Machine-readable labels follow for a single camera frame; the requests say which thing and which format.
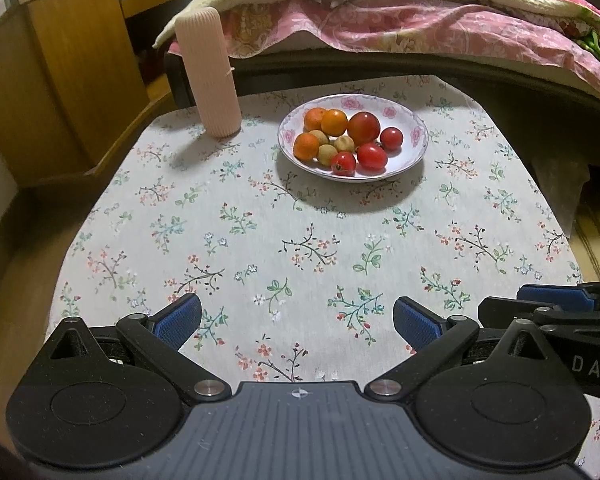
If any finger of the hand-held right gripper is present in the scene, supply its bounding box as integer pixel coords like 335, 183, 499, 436
478, 296, 600, 338
517, 276, 600, 311

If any wooden cabinet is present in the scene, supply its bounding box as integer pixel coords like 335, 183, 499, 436
0, 0, 221, 188

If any large red tomato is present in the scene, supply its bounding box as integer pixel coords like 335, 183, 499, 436
347, 111, 381, 146

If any oblong orange mandarin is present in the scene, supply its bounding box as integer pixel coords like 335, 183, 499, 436
293, 132, 321, 162

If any pink floral blanket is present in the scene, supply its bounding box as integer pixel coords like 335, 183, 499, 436
167, 0, 600, 106

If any floral tablecloth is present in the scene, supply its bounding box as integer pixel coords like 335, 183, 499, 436
45, 74, 600, 461

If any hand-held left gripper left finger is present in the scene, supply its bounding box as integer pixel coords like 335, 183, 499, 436
50, 292, 233, 405

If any small red tomato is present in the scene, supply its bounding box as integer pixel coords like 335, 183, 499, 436
379, 127, 404, 151
356, 142, 388, 170

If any pink ribbed cylinder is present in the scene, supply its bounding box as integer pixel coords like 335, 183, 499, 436
175, 7, 242, 138

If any white floral-rimmed plate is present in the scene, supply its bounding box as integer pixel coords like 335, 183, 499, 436
278, 94, 429, 182

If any oval red tomato with calyx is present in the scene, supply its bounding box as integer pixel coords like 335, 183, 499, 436
330, 152, 357, 176

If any striped floor mat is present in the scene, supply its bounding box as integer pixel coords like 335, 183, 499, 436
570, 195, 600, 281

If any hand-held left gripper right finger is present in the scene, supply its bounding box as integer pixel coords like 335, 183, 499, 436
362, 296, 548, 404

